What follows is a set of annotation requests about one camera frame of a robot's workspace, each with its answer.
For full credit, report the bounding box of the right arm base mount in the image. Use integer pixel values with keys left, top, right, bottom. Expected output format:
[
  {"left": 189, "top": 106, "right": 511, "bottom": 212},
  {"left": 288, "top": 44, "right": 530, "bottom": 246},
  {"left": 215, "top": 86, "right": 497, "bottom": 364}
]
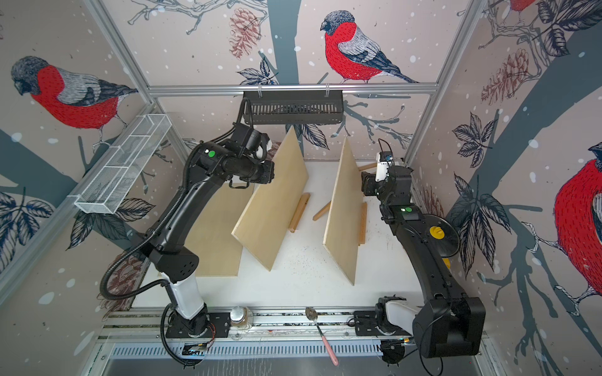
[{"left": 352, "top": 310, "right": 390, "bottom": 337}]

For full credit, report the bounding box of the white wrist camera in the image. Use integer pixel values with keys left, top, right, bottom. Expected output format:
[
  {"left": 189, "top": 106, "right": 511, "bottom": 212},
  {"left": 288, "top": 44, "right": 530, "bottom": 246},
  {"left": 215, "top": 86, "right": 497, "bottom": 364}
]
[
  {"left": 254, "top": 133, "right": 272, "bottom": 161},
  {"left": 375, "top": 151, "right": 395, "bottom": 183}
]

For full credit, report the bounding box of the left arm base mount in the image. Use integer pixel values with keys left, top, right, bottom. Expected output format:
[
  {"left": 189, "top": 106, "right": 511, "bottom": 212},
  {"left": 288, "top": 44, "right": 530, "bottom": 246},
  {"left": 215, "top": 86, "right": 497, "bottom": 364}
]
[{"left": 166, "top": 312, "right": 230, "bottom": 339}]

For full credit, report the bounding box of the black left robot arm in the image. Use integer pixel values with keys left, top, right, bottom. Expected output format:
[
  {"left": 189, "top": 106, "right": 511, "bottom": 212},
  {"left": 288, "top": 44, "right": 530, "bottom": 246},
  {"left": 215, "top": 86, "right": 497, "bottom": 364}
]
[{"left": 142, "top": 123, "right": 274, "bottom": 337}]

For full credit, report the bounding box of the plywood board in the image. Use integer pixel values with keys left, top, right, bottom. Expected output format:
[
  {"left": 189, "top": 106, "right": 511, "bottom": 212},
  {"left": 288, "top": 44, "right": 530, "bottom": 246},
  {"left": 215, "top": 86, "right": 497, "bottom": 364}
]
[
  {"left": 185, "top": 184, "right": 253, "bottom": 277},
  {"left": 323, "top": 139, "right": 363, "bottom": 285},
  {"left": 232, "top": 129, "right": 309, "bottom": 270}
]

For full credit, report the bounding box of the black disc yellow knob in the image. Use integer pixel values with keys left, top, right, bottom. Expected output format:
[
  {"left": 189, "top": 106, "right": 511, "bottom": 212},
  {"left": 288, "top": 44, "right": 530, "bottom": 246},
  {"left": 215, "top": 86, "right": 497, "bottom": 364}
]
[{"left": 420, "top": 214, "right": 460, "bottom": 269}]

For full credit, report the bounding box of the spoon with pink handle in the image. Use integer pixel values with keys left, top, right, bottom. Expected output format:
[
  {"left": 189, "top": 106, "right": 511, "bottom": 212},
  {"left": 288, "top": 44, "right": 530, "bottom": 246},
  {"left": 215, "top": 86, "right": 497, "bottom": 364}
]
[{"left": 305, "top": 307, "right": 340, "bottom": 367}]

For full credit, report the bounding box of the small circuit board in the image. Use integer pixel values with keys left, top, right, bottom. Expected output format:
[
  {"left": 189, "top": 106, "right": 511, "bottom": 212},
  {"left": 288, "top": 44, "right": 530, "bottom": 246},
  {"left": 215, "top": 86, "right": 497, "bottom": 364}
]
[{"left": 182, "top": 342, "right": 213, "bottom": 357}]

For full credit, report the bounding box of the black hanging basket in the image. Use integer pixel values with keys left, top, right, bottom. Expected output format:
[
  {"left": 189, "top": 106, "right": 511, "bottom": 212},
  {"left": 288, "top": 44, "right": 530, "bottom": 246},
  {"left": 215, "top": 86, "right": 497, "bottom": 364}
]
[{"left": 243, "top": 90, "right": 344, "bottom": 125}]

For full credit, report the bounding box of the white wire mesh basket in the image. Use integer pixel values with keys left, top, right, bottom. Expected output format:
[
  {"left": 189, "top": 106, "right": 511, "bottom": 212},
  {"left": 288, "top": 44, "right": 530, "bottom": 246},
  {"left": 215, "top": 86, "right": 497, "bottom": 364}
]
[{"left": 75, "top": 114, "right": 172, "bottom": 214}]

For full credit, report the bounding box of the wooden easel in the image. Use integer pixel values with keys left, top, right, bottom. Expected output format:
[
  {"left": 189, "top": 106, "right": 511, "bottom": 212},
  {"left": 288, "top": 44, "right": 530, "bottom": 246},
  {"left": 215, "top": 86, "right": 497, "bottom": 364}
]
[
  {"left": 358, "top": 162, "right": 378, "bottom": 172},
  {"left": 288, "top": 193, "right": 331, "bottom": 233},
  {"left": 358, "top": 202, "right": 368, "bottom": 245}
]

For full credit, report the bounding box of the small glass jar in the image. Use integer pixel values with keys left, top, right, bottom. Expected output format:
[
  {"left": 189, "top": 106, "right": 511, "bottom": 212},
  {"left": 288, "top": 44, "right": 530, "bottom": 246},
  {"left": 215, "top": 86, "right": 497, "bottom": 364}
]
[{"left": 230, "top": 306, "right": 252, "bottom": 330}]

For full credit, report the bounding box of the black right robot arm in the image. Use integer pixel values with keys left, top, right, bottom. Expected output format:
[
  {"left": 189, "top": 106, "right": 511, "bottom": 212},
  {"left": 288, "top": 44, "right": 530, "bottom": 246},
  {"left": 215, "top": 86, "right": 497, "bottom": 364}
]
[{"left": 362, "top": 165, "right": 486, "bottom": 358}]

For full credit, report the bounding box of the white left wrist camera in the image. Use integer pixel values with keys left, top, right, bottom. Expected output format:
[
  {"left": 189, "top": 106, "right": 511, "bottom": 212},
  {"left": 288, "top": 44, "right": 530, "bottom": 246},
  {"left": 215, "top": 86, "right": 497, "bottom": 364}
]
[{"left": 254, "top": 133, "right": 272, "bottom": 161}]

